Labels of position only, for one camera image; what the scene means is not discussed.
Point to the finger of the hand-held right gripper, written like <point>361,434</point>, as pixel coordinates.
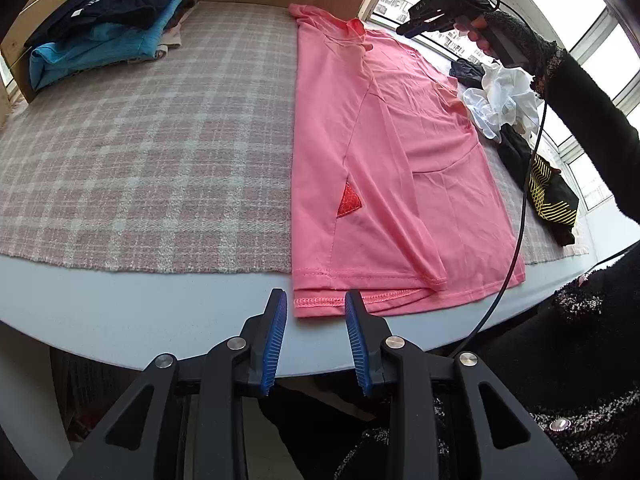
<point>422,27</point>
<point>432,14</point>

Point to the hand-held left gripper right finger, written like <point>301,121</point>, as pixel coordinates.
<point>357,345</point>

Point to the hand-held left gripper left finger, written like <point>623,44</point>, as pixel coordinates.
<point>274,340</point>

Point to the pink t-shirt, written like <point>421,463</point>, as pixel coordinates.
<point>400,185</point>

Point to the person's right forearm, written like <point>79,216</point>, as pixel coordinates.
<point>595,110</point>

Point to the stack of folded clothes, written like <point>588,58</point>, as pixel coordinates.
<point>90,55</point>

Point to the person's right hand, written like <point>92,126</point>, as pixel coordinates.
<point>522,35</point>

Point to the cream white garment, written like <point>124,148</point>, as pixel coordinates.
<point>510,85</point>

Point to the white collared shirt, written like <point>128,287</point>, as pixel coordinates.
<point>477,110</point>

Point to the person's black tweed jacket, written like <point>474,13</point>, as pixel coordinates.
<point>550,360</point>

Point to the black garment with yellow stripes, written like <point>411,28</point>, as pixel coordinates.
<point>545,195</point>

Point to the brown folded garment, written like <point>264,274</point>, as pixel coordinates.
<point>187,7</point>

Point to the pink plaid blanket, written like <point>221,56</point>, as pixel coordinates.
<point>150,135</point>

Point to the beige folded garment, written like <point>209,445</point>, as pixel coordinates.
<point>172,35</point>

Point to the white window frame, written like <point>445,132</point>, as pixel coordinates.
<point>371,7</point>

